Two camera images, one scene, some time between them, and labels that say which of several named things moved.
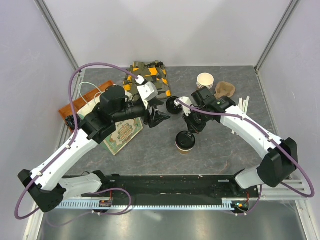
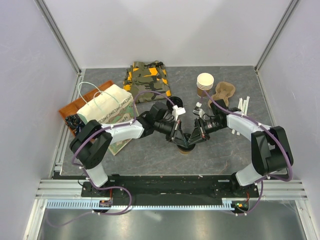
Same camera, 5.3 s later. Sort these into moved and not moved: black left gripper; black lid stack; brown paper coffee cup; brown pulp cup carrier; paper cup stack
Moved: black left gripper
Not moved: black lid stack; brown pulp cup carrier; brown paper coffee cup; paper cup stack
